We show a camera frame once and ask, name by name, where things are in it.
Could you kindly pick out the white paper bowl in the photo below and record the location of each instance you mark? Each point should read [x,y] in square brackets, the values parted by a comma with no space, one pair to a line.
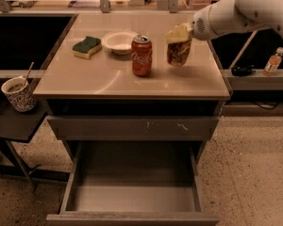
[119,42]

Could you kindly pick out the open grey middle drawer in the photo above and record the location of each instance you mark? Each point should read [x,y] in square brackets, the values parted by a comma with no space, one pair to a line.
[133,184]

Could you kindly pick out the wooden stirrer stick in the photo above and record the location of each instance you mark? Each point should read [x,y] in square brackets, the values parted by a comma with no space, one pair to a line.
[28,73]

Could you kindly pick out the grey top drawer front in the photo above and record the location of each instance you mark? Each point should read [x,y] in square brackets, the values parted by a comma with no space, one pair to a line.
[133,128]

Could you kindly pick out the red Coca-Cola can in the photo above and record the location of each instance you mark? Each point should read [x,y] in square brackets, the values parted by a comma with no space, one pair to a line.
[141,55]

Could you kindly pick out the white rod with cap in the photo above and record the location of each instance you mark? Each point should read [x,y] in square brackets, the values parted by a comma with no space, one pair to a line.
[240,53]

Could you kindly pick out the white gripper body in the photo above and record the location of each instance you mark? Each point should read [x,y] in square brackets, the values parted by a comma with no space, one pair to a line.
[202,26]

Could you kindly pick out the patterned paper cup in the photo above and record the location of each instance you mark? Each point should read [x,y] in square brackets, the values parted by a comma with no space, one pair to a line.
[19,94]

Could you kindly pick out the dark side table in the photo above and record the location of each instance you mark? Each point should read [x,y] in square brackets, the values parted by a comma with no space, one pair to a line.
[21,127]

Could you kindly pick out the grey drawer cabinet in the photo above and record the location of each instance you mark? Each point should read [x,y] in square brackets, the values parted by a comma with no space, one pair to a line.
[133,108]

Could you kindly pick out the black object on ledge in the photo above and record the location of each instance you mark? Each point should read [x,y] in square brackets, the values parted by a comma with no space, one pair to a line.
[242,71]

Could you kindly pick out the green and yellow sponge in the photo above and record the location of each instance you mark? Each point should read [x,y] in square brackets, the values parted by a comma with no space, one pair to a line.
[87,47]

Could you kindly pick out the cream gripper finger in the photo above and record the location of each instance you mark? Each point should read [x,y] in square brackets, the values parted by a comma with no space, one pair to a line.
[179,33]

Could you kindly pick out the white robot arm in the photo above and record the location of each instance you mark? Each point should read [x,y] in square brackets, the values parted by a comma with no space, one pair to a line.
[230,16]

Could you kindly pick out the orange drink bottle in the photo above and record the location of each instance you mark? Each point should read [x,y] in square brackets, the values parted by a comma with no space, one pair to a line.
[273,62]

